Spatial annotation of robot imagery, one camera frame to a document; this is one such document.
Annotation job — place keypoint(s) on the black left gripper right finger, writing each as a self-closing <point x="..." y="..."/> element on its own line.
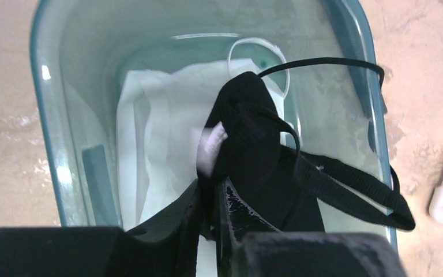
<point x="247" y="245"/>

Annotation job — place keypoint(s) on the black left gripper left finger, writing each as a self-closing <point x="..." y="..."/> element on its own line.
<point x="164" y="245"/>

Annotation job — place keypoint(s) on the black garment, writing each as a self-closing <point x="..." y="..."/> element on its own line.
<point x="260" y="155"/>

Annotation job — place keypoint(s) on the pale mint white bra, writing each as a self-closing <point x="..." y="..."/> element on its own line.
<point x="160" y="117"/>

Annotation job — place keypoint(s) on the teal transparent plastic tub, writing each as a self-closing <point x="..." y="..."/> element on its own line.
<point x="81" y="52"/>

